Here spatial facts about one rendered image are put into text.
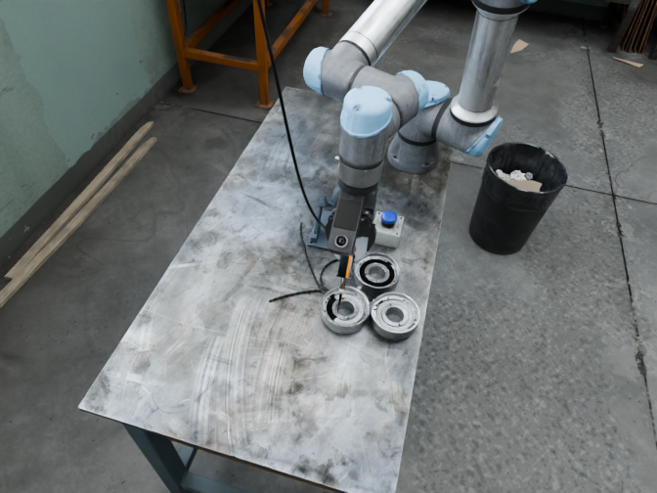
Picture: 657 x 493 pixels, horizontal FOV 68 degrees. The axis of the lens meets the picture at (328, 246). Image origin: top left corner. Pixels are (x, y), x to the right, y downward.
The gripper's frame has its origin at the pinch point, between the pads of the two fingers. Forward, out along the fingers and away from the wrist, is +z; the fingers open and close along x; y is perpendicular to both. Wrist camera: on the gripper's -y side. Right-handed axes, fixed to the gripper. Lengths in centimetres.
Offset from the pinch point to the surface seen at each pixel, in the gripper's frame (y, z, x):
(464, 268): 89, 95, -45
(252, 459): -37.0, 15.2, 8.5
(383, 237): 19.3, 11.9, -6.2
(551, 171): 122, 58, -72
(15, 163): 67, 62, 152
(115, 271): 47, 95, 105
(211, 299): -6.7, 15.2, 28.3
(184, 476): -30, 71, 35
